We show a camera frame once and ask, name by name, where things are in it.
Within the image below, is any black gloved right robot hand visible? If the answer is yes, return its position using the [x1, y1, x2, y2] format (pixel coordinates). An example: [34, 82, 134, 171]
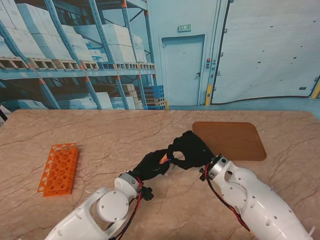
[166, 130, 216, 171]

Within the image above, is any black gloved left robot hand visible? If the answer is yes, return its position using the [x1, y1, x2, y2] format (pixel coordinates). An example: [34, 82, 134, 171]
[131, 148, 176, 181]

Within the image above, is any brown wooden tray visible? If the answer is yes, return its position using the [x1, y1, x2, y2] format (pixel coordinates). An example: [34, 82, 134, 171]
[192, 121, 267, 161]

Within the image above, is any orange plastic test tube rack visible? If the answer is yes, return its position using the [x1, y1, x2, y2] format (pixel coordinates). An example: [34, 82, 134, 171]
[36, 143, 80, 198]

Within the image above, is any warehouse print backdrop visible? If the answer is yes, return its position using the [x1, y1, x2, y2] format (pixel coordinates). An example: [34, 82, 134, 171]
[0, 0, 320, 112]

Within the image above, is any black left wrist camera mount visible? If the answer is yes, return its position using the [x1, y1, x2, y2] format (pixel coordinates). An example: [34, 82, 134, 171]
[139, 186, 155, 202]

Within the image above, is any red black left arm cable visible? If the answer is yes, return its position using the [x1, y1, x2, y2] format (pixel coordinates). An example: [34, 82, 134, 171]
[104, 176, 145, 240]

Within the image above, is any red black arm cable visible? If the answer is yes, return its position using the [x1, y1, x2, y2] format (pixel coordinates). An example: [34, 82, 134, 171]
[204, 163, 256, 235]
[104, 176, 145, 240]

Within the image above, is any red black right arm cable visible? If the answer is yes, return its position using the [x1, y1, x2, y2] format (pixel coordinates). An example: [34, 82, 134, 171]
[204, 163, 256, 235]

